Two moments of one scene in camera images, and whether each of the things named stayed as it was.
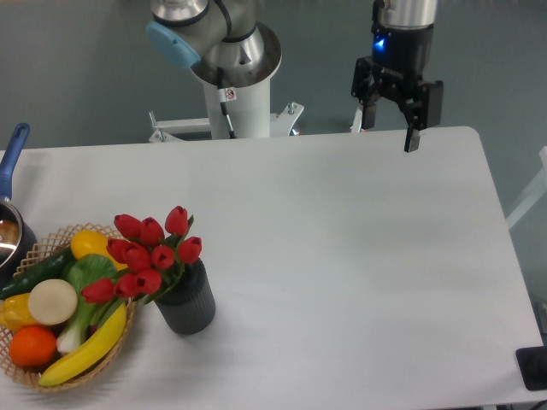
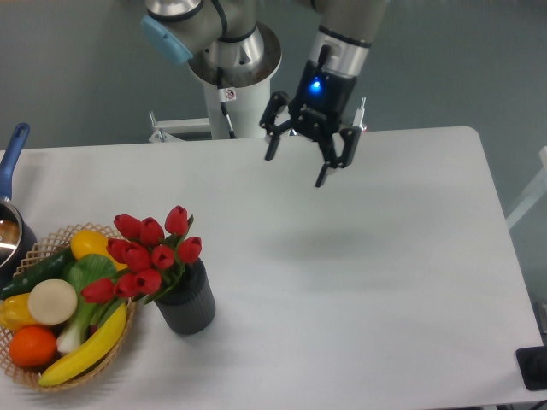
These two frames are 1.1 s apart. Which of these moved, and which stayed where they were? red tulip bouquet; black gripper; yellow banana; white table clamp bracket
Moved: black gripper
Stayed: yellow banana; red tulip bouquet; white table clamp bracket
